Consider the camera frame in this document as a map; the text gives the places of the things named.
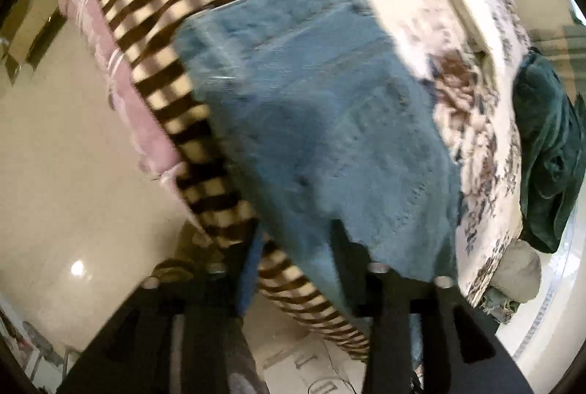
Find blue denim pants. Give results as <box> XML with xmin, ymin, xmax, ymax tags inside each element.
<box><xmin>173</xmin><ymin>0</ymin><xmax>461</xmax><ymax>308</ymax></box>

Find frayed light denim garment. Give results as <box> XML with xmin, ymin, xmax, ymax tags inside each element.
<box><xmin>480</xmin><ymin>287</ymin><xmax>520</xmax><ymax>324</ymax></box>

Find grey folded cloth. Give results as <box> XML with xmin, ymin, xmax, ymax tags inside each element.
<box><xmin>490</xmin><ymin>240</ymin><xmax>541</xmax><ymax>304</ymax></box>

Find dark green garment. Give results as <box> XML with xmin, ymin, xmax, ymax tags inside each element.
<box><xmin>512</xmin><ymin>47</ymin><xmax>585</xmax><ymax>253</ymax></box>

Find green striped curtain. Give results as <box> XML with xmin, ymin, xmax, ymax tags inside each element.
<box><xmin>529</xmin><ymin>25</ymin><xmax>586</xmax><ymax>100</ymax></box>

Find pink plaid bed sheet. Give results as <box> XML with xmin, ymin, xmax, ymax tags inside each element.
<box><xmin>58</xmin><ymin>0</ymin><xmax>189</xmax><ymax>210</ymax></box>

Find floral and striped fleece blanket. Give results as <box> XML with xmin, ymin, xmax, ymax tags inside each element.
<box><xmin>88</xmin><ymin>0</ymin><xmax>533</xmax><ymax>362</ymax></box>

